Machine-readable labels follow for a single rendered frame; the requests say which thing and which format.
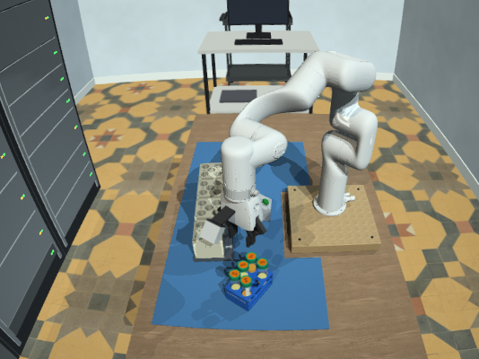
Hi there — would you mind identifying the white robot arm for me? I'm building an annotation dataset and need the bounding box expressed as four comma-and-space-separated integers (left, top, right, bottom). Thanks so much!
200, 51, 378, 244

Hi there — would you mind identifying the blue tube rack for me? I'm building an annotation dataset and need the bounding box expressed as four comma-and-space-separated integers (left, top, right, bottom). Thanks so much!
224, 270, 273, 311

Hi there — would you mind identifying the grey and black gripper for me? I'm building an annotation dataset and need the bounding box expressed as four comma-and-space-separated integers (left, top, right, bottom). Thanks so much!
217, 188, 266, 248

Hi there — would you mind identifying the blue bench mat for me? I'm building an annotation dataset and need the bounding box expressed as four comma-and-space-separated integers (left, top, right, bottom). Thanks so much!
152, 142, 329, 330

